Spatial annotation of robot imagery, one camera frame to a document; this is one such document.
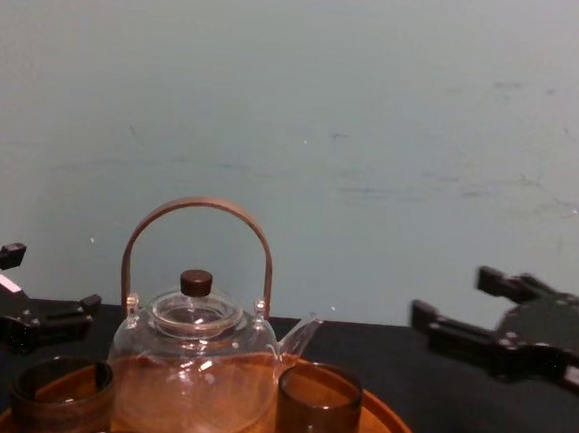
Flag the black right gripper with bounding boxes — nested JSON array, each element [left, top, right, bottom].
[[404, 260, 579, 402]]

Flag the glass lid with brown knob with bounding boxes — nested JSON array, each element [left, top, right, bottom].
[[146, 265, 247, 340]]

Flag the glass teapot with wooden handle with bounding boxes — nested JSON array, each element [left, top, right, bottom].
[[101, 190, 334, 433]]

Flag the black table cloth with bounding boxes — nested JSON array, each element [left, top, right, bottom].
[[0, 293, 579, 433]]

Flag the brown glass tumbler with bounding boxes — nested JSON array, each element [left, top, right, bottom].
[[273, 359, 367, 433], [5, 351, 120, 433]]

